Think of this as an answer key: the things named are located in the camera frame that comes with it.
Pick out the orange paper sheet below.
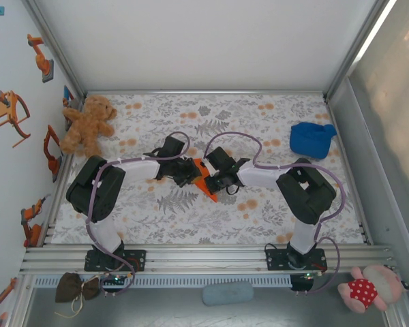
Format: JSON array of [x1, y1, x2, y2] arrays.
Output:
[[193, 157, 219, 204]]

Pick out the floral tablecloth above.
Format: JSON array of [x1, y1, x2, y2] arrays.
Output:
[[50, 93, 372, 245]]

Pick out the blue cloth bag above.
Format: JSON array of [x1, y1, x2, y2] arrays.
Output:
[[289, 121, 337, 160]]

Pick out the brown teddy bear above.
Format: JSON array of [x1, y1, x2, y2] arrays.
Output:
[[59, 95, 118, 160]]

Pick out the grey-blue cushion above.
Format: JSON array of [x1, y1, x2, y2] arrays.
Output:
[[202, 281, 255, 307]]

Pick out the pink polka-dot plush doll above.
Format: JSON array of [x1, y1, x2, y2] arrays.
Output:
[[337, 264, 409, 314]]

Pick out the aluminium rail frame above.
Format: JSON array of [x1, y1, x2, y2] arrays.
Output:
[[18, 243, 395, 277]]

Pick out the aluminium back rail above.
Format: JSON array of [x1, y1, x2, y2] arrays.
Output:
[[87, 89, 328, 97]]

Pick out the thin black cable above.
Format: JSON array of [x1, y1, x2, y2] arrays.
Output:
[[263, 240, 289, 262]]

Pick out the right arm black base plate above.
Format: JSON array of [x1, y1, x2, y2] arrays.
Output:
[[264, 248, 328, 272]]

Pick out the white slotted cable duct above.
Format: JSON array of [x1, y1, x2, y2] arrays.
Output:
[[33, 275, 292, 287]]

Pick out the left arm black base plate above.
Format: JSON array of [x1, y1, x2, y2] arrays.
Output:
[[84, 249, 147, 273]]

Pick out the blue and orange wall sticker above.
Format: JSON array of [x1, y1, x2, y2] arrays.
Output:
[[61, 84, 76, 132]]

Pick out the brown drawstring pouch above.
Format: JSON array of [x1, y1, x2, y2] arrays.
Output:
[[54, 271, 100, 320]]

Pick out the aluminium corner post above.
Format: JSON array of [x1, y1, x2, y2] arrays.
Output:
[[22, 0, 88, 99], [323, 0, 396, 103]]

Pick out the orange chair-shaped wall sticker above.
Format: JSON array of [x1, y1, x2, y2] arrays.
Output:
[[0, 90, 31, 149]]

